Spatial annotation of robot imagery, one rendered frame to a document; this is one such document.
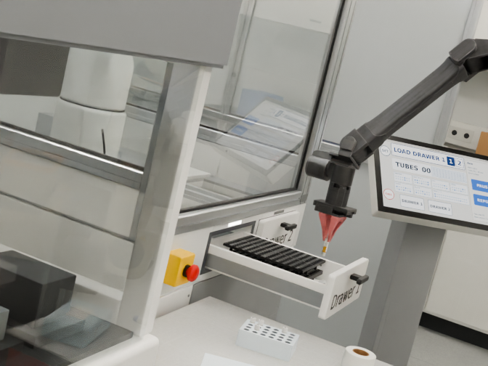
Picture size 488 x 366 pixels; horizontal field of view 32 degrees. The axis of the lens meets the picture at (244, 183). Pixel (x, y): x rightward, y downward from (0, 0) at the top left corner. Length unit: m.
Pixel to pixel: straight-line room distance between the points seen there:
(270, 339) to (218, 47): 0.79
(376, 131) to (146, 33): 1.17
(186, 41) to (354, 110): 2.61
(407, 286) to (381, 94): 0.99
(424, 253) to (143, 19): 2.15
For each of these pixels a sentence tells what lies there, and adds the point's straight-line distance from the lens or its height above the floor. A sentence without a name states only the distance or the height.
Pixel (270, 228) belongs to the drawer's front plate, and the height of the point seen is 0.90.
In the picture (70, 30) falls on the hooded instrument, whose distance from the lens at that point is 0.98.
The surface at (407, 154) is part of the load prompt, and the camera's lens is 3.02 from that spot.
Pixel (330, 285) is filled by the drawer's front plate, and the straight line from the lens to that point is 2.00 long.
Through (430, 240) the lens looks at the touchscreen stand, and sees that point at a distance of 3.10.
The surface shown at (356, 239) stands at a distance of 3.80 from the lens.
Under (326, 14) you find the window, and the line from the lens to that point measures 2.51.
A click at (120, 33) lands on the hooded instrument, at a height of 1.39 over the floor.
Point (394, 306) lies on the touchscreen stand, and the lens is 3.12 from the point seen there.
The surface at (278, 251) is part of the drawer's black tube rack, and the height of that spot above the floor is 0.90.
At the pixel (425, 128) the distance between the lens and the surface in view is 3.70.
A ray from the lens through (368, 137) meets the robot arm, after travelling 2.19.
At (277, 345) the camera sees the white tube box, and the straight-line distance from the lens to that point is 1.87.
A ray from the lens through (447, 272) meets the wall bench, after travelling 5.05.
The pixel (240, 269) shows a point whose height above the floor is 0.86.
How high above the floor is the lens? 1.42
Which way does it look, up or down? 10 degrees down
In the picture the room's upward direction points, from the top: 14 degrees clockwise
